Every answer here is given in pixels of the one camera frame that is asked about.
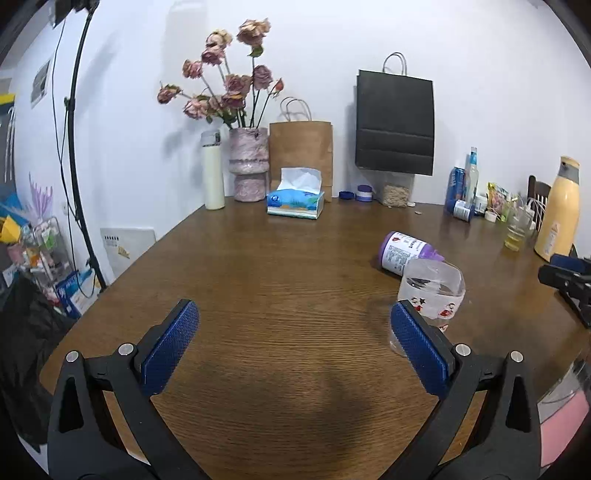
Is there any large yellow thermos jug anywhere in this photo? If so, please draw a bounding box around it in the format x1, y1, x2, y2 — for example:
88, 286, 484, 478
534, 156, 580, 261

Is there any white board on floor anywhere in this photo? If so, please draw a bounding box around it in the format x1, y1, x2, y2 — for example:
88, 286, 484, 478
100, 228, 156, 280

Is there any grey refrigerator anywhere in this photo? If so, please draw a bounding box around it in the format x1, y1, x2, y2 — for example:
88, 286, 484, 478
0, 93, 16, 200

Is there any blue white box on floor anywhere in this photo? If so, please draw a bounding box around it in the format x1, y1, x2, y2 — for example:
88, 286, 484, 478
55, 269, 100, 319

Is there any black studio light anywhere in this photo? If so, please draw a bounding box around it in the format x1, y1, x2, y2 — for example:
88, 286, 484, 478
49, 0, 100, 28

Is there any black light stand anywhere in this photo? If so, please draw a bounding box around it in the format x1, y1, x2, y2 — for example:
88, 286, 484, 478
64, 8, 108, 292

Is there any clear jar with grains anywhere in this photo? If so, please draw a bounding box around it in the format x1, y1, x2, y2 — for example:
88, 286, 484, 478
380, 172, 415, 208

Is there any brown paper bag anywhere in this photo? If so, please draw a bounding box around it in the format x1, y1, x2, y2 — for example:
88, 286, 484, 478
269, 97, 334, 202

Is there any small purple white jar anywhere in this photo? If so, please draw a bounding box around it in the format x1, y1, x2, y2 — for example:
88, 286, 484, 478
356, 184, 374, 203

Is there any clear glass bottle blue cap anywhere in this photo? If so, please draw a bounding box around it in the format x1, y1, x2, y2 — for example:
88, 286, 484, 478
465, 147, 479, 205

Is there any pink pillow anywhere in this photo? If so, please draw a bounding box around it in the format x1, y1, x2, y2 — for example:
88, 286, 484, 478
540, 391, 589, 467

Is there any pink textured vase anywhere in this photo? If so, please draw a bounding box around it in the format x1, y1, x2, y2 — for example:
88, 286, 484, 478
228, 128, 270, 203

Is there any purple supplement bottle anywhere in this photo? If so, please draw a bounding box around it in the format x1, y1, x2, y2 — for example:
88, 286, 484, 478
378, 231, 445, 276

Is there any wire rack with clutter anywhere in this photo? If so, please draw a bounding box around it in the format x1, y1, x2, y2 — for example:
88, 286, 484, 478
0, 172, 77, 301

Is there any black paper bag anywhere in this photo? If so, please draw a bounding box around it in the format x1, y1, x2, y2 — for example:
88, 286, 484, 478
355, 52, 435, 176

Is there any dried pink roses bouquet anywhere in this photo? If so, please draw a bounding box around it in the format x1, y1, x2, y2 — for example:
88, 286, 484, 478
156, 19, 284, 130

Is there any cream thermos bottle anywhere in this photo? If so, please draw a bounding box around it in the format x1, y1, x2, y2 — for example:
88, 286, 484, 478
201, 130, 225, 210

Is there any glass with yellow liquid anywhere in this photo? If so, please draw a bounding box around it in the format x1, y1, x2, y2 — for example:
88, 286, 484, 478
504, 207, 532, 252

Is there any dark wooden chair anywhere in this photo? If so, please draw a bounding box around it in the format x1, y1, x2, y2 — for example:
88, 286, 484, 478
527, 175, 551, 231

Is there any snack packets pile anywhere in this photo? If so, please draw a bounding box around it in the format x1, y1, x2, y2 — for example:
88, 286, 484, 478
475, 182, 519, 223

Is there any lying blue white bottle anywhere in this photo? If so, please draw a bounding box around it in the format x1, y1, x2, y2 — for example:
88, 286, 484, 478
446, 199, 475, 223

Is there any blue tissue box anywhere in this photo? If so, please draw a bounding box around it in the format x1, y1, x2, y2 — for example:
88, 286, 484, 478
266, 167, 325, 220

